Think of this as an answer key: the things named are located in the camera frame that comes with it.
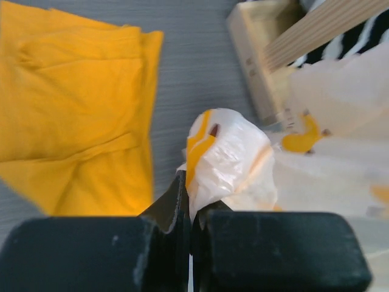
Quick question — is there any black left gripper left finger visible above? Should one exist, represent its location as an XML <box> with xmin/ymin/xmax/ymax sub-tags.
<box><xmin>1</xmin><ymin>171</ymin><xmax>191</xmax><ymax>291</ymax></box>

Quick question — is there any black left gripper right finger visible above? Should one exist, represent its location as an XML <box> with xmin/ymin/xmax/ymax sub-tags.
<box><xmin>191</xmin><ymin>202</ymin><xmax>373</xmax><ymax>291</ymax></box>

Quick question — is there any banana print plastic bag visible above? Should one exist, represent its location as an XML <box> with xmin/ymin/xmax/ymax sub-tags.
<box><xmin>183</xmin><ymin>43</ymin><xmax>388</xmax><ymax>291</ymax></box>

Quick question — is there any folded orange cloth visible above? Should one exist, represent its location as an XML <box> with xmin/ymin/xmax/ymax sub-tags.
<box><xmin>1</xmin><ymin>1</ymin><xmax>164</xmax><ymax>216</ymax></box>

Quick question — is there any wooden clothes rack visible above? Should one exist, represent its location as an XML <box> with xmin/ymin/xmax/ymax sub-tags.
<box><xmin>227</xmin><ymin>0</ymin><xmax>388</xmax><ymax>126</ymax></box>

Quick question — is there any zebra print garment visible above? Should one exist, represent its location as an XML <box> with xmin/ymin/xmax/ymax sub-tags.
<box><xmin>290</xmin><ymin>10</ymin><xmax>388</xmax><ymax>68</ymax></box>

